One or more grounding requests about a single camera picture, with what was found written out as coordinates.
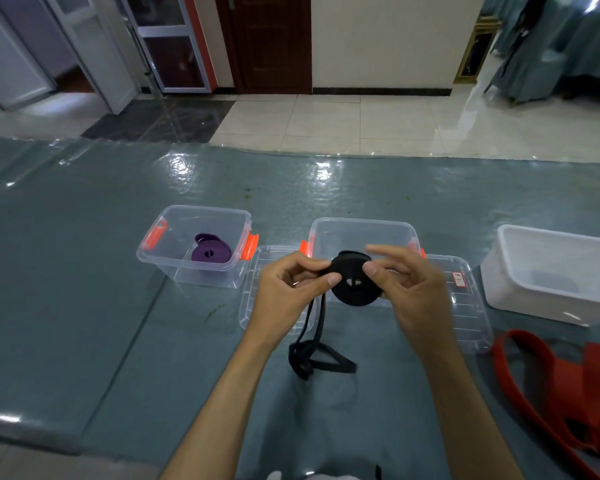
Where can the person's right hand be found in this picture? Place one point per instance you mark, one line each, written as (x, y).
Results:
(420, 304)

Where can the person's left hand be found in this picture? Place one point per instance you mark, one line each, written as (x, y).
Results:
(280, 304)

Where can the narrow black resistance band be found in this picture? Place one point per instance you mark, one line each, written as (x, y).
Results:
(352, 289)

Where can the purple resistance band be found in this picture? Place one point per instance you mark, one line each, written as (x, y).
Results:
(211, 252)

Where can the clear plastic storage box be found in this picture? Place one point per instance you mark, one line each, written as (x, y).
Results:
(360, 232)
(180, 224)

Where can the white plastic box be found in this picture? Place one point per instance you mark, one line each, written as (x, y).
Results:
(555, 254)

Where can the red resistance band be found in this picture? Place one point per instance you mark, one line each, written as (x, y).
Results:
(570, 394)

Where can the person's right forearm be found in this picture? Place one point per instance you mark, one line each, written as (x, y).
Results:
(475, 424)

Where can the person's left forearm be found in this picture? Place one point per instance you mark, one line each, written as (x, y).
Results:
(215, 424)

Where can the clear lid orange handle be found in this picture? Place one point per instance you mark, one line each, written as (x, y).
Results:
(472, 324)
(252, 299)

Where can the person's white shirt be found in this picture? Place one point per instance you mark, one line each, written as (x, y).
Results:
(305, 475)

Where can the teal felt table cover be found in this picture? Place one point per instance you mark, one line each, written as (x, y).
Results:
(80, 304)

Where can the dark brown wooden door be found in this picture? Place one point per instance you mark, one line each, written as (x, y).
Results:
(265, 44)

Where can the white framed glass door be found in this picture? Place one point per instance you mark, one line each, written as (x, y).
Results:
(167, 49)

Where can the narrow white door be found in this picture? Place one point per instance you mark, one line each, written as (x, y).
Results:
(97, 54)

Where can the white open door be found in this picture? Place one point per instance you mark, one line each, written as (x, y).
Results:
(10, 69)

